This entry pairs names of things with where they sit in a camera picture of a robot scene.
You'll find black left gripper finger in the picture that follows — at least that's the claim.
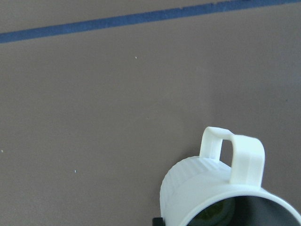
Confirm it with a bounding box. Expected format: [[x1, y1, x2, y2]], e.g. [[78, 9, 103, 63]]
[[152, 218, 165, 226]]

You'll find white ribbed cup with handle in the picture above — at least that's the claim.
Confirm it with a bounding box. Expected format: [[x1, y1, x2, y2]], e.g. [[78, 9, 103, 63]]
[[160, 127, 301, 226]]

